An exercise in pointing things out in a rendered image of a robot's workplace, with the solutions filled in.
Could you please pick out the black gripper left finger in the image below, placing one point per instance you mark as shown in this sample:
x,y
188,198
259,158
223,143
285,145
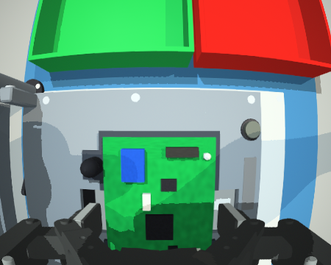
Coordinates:
x,y
75,241

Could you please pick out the green circuit board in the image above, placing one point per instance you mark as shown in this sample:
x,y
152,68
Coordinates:
x,y
159,192

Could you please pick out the green bin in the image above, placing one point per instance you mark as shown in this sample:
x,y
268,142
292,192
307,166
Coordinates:
x,y
159,33

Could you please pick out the red bin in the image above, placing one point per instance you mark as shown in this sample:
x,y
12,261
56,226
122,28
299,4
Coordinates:
x,y
254,35

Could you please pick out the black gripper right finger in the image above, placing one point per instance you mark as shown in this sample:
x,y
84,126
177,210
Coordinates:
x,y
254,242

